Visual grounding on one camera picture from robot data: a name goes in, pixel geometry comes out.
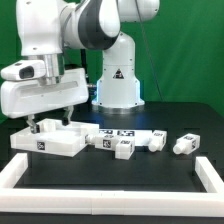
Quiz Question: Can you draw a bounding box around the black camera stand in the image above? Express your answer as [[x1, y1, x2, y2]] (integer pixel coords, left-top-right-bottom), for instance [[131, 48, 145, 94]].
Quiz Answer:
[[80, 49, 87, 72]]

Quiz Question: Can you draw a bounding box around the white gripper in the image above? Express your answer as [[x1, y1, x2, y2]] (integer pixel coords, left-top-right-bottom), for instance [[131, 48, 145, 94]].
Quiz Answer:
[[0, 60, 88, 134]]

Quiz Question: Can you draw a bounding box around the white U-shaped fence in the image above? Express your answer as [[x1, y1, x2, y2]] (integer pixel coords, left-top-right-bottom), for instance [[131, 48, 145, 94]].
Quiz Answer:
[[0, 153, 224, 217]]

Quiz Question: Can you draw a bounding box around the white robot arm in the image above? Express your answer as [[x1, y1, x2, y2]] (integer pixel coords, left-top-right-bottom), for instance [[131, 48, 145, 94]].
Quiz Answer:
[[0, 0, 160, 133]]

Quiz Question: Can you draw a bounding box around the white tag sheet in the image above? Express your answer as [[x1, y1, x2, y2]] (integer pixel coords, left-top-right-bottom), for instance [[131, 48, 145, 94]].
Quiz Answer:
[[99, 129, 152, 146]]

